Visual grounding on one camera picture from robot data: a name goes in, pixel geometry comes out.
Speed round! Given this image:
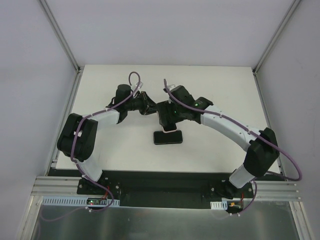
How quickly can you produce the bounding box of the pink phone case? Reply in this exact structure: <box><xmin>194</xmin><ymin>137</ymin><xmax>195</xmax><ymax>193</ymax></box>
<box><xmin>162</xmin><ymin>123</ymin><xmax>178</xmax><ymax>134</ymax></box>

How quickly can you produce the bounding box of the black phone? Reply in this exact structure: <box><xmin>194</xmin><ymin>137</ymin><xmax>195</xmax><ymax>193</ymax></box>
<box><xmin>153</xmin><ymin>130</ymin><xmax>183</xmax><ymax>145</ymax></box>

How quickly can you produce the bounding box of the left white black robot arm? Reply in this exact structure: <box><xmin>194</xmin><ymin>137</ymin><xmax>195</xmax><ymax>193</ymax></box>
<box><xmin>57</xmin><ymin>84</ymin><xmax>157</xmax><ymax>195</ymax></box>

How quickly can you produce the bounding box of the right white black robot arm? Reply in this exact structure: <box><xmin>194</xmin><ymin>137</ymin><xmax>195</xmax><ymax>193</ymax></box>
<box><xmin>155</xmin><ymin>85</ymin><xmax>280</xmax><ymax>199</ymax></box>

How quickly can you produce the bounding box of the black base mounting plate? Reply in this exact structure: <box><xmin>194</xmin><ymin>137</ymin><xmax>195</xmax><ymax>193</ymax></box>
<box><xmin>46</xmin><ymin>167</ymin><xmax>286</xmax><ymax>208</ymax></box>

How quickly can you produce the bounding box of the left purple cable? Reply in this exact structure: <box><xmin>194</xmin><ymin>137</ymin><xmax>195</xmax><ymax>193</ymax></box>
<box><xmin>39</xmin><ymin>71</ymin><xmax>144</xmax><ymax>222</ymax></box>

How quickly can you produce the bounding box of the purple cable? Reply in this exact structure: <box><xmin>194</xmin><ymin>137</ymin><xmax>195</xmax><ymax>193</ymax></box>
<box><xmin>163</xmin><ymin>78</ymin><xmax>303</xmax><ymax>221</ymax></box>
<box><xmin>39</xmin><ymin>71</ymin><xmax>144</xmax><ymax>222</ymax></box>

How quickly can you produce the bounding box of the left aluminium frame post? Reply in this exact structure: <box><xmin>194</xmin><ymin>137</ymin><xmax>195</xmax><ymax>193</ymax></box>
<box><xmin>37</xmin><ymin>0</ymin><xmax>84</xmax><ymax>74</ymax></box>

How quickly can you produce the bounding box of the aluminium frame post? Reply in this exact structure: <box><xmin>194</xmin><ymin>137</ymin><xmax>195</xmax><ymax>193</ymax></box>
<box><xmin>251</xmin><ymin>0</ymin><xmax>303</xmax><ymax>75</ymax></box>
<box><xmin>37</xmin><ymin>0</ymin><xmax>84</xmax><ymax>74</ymax></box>

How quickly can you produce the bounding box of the right white cable duct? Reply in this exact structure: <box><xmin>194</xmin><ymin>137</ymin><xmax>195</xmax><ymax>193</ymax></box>
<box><xmin>210</xmin><ymin>200</ymin><xmax>228</xmax><ymax>211</ymax></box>

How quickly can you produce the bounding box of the white cable duct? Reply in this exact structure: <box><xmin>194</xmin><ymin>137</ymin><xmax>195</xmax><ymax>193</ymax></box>
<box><xmin>210</xmin><ymin>200</ymin><xmax>228</xmax><ymax>211</ymax></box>
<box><xmin>42</xmin><ymin>196</ymin><xmax>120</xmax><ymax>208</ymax></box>

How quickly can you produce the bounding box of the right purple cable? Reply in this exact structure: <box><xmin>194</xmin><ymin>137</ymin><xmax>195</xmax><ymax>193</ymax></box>
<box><xmin>163</xmin><ymin>78</ymin><xmax>303</xmax><ymax>221</ymax></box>

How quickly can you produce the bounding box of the left white cable duct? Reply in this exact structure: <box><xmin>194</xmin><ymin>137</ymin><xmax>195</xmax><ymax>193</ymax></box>
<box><xmin>42</xmin><ymin>196</ymin><xmax>120</xmax><ymax>208</ymax></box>

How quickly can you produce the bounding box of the aluminium frame front rail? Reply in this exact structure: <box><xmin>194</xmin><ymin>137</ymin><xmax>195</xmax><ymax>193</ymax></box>
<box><xmin>31</xmin><ymin>176</ymin><xmax>303</xmax><ymax>202</ymax></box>

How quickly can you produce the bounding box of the right aluminium frame post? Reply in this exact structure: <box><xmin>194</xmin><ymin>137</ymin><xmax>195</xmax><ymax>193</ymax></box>
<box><xmin>251</xmin><ymin>0</ymin><xmax>303</xmax><ymax>75</ymax></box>

